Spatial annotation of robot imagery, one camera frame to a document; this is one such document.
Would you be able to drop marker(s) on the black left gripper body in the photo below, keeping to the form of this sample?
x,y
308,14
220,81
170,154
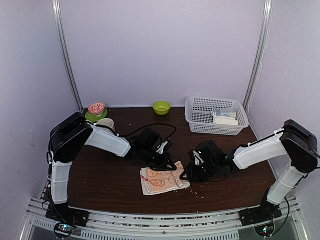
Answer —
x,y
160,164

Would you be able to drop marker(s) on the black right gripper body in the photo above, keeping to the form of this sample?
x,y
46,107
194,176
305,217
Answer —
x,y
199,175

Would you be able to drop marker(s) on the orange patterned towel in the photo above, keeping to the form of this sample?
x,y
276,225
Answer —
x,y
160,182

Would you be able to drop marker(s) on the white plastic basket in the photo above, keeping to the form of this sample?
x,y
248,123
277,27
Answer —
x,y
198,115

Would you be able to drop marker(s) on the white towel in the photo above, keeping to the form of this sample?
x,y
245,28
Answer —
x,y
224,120

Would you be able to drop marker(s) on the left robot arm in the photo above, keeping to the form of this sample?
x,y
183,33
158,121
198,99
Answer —
x,y
67,140

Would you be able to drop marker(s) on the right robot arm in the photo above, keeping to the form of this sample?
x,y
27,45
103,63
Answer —
x,y
292,140

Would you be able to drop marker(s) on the green bowl behind towel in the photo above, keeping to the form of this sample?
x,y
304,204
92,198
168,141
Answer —
x,y
162,107

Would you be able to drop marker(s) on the white ceramic mug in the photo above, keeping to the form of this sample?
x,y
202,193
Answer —
x,y
108,122

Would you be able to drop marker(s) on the rolled grey blue towel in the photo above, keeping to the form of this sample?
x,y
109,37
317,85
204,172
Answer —
x,y
224,112

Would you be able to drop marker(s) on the red patterned bowl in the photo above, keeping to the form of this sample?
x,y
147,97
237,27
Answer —
x,y
97,108

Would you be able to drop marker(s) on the green saucer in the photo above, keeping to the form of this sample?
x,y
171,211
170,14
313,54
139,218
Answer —
x,y
95,118

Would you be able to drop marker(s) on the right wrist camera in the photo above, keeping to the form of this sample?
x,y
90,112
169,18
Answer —
x,y
195,156

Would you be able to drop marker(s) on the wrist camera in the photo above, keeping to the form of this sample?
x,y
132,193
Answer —
x,y
164,146
195,156

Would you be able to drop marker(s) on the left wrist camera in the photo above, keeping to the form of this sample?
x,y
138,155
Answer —
x,y
164,146

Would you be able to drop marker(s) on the right aluminium frame post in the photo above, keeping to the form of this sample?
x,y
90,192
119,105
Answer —
x,y
261,46

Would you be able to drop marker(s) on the aluminium frame post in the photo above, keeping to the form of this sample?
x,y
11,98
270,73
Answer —
x,y
65,53
261,46

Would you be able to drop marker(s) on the left aluminium frame post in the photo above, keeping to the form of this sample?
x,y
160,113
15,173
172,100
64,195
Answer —
x,y
65,53

